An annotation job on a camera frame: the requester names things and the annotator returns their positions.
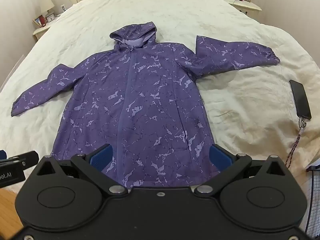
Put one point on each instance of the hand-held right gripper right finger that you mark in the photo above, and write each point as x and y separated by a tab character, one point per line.
220	158

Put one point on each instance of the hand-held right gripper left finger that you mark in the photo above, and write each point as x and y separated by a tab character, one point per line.
101	158

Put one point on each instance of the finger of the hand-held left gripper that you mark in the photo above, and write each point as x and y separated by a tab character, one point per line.
2	153
27	160

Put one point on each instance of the purple patterned hooded jacket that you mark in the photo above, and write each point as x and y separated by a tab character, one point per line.
140	100

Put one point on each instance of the black smartphone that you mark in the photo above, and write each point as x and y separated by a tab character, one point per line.
300	98

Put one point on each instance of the cream nightstand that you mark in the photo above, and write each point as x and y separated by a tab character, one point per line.
42	31
247	6

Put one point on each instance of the small white alarm clock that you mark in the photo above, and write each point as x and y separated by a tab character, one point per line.
50	17

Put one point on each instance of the cream quilted bed cover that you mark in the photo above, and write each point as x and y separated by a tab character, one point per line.
175	12

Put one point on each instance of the white table lamp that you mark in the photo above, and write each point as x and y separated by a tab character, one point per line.
46	3

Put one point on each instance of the red photo frame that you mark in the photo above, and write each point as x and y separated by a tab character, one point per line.
41	21

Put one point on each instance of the white wall outlet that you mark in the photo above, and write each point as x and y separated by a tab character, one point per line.
63	8

